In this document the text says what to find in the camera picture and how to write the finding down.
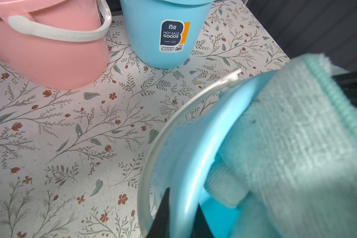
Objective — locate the pink plastic bucket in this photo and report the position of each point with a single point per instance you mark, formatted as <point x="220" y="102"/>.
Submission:
<point x="55" y="44"/>

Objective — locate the floral patterned table mat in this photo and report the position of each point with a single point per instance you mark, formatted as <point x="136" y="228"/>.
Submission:
<point x="70" y="160"/>

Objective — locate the teal plastic bucket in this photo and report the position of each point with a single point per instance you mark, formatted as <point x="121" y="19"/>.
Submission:
<point x="196" y="142"/>
<point x="162" y="34"/>

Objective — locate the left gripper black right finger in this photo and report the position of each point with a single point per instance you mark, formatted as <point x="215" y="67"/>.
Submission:
<point x="200" y="226"/>

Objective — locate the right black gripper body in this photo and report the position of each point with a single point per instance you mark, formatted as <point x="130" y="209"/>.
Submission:
<point x="348" y="83"/>

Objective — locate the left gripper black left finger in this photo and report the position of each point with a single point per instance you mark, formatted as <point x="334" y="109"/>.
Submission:
<point x="160" y="225"/>

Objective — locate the mint green microfiber cloth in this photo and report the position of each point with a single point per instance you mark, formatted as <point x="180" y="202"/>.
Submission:
<point x="289" y="163"/>

